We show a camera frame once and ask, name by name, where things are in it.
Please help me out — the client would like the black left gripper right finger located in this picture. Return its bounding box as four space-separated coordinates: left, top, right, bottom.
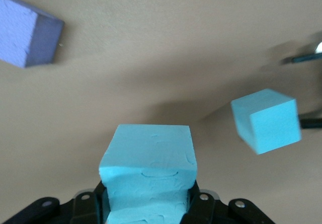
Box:
181 180 277 224

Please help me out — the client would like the light blue foam block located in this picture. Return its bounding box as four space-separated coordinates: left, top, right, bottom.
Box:
230 88 302 156
99 124 197 224

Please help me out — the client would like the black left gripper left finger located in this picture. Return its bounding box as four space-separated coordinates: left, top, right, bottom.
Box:
0 180 112 224

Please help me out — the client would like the purple foam block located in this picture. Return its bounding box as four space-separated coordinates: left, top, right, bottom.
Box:
0 0 65 68

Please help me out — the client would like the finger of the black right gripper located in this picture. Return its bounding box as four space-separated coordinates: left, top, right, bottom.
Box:
299 118 322 129
286 36 322 64

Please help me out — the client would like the brown table cover sheet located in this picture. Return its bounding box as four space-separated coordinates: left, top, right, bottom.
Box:
0 0 322 224

